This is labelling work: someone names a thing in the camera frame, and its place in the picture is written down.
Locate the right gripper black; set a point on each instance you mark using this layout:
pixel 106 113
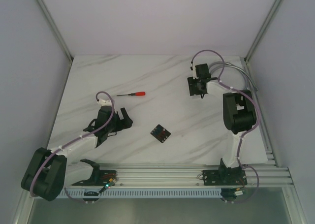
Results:
pixel 192 90

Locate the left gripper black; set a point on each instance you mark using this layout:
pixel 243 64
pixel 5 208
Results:
pixel 120 121

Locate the black fuse box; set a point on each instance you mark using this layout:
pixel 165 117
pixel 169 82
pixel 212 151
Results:
pixel 160 133

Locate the clear plastic fuse box cover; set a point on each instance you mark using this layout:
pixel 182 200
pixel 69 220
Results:
pixel 195 97

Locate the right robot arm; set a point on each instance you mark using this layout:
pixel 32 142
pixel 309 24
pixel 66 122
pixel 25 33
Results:
pixel 238 108

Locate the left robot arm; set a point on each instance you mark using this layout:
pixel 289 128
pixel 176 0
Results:
pixel 52 170

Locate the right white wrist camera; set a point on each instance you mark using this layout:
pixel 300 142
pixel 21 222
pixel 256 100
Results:
pixel 193 69

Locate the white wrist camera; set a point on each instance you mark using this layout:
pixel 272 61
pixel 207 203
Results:
pixel 103 102
pixel 193 69

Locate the red handled screwdriver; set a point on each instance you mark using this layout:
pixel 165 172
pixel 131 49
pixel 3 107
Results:
pixel 134 94

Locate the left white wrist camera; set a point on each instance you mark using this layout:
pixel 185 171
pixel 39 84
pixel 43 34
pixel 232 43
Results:
pixel 103 102

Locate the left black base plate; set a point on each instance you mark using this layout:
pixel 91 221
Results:
pixel 99 178

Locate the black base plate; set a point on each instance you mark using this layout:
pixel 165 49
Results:
pixel 231 178
pixel 99 178

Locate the aluminium front rail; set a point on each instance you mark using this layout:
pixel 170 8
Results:
pixel 182 175

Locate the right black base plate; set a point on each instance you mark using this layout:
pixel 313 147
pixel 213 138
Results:
pixel 231 178

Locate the slotted cable duct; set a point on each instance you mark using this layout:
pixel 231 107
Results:
pixel 85 193

